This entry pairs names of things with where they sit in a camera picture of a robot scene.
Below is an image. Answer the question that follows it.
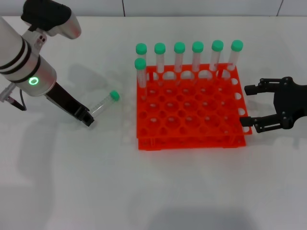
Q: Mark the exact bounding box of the orange plastic test tube rack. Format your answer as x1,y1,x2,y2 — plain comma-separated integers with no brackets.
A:
136,62,253,151

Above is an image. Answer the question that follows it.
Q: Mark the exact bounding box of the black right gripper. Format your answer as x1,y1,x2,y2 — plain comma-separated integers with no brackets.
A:
239,77,307,134

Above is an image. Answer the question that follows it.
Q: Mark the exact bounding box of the green capped clear test tube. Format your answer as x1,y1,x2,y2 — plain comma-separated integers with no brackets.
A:
174,42,186,73
191,41,204,72
210,40,224,72
134,57,147,100
91,90,120,118
226,39,244,71
135,43,148,60
154,42,166,74

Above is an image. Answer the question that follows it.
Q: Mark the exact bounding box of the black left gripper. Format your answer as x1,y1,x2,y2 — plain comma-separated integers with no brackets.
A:
45,81,95,127

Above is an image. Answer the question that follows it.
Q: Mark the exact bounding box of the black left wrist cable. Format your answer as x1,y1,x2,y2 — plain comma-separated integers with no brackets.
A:
0,83,27,111

